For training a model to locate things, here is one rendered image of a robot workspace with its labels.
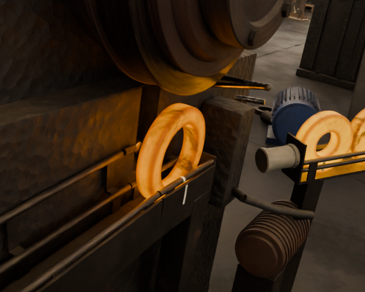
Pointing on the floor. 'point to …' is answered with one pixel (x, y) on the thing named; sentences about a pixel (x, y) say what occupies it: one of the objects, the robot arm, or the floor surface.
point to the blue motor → (291, 113)
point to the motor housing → (267, 249)
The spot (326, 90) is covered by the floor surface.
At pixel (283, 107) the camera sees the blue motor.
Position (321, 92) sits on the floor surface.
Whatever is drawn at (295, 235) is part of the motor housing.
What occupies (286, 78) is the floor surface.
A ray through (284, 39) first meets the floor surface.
